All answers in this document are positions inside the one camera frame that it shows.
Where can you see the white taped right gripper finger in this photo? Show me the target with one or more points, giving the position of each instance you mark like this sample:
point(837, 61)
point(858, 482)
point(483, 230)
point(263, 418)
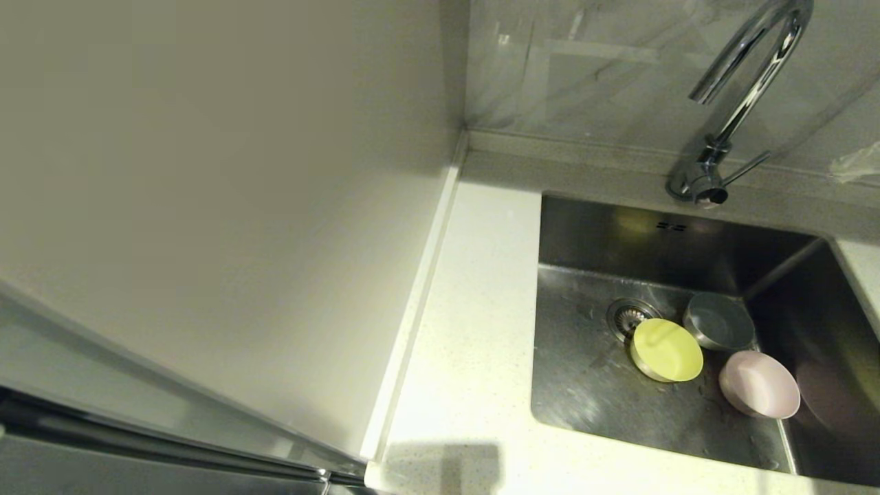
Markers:
point(859, 165)

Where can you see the gray bowl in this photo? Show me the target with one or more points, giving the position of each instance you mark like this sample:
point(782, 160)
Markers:
point(722, 322)

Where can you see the pink bowl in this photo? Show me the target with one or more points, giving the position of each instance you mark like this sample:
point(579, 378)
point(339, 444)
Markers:
point(760, 385)

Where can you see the yellow bowl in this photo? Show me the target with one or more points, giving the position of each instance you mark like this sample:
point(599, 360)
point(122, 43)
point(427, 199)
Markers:
point(667, 349)

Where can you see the metal sink drain strainer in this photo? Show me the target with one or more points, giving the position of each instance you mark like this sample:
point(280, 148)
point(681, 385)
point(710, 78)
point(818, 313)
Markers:
point(622, 317)

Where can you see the stainless steel sink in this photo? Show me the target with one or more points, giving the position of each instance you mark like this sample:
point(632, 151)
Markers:
point(591, 392)

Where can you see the chrome gooseneck faucet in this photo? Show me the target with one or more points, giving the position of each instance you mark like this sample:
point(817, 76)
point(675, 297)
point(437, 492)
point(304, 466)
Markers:
point(746, 103)

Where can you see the stainless steel appliance door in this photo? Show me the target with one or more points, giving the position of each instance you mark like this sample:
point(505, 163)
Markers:
point(103, 474)

